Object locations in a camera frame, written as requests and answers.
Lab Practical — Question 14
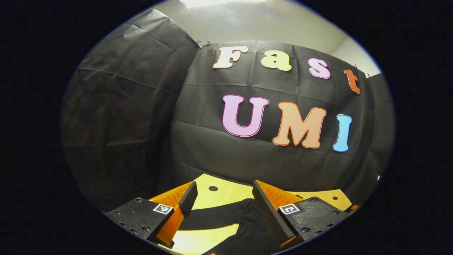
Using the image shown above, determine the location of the ceiling light panel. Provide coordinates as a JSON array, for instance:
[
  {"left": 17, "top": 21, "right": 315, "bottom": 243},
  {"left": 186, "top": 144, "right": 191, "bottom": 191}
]
[{"left": 180, "top": 0, "right": 266, "bottom": 9}]

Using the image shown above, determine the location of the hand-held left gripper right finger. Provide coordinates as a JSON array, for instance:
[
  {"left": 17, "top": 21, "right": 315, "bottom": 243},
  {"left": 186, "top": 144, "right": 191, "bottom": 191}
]
[{"left": 252, "top": 180, "right": 349, "bottom": 248}]

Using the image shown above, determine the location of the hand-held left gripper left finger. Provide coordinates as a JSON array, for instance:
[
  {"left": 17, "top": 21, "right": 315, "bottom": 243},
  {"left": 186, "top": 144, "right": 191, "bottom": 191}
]
[{"left": 105, "top": 181, "right": 198, "bottom": 248}]

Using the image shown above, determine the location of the black buttoned shirt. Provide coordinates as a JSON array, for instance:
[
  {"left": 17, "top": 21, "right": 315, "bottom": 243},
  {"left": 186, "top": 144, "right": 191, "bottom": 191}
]
[{"left": 180, "top": 198, "right": 283, "bottom": 255}]

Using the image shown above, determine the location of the black backdrop cloth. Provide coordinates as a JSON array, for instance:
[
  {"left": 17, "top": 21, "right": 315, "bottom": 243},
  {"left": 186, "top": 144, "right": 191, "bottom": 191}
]
[{"left": 60, "top": 9, "right": 395, "bottom": 213}]

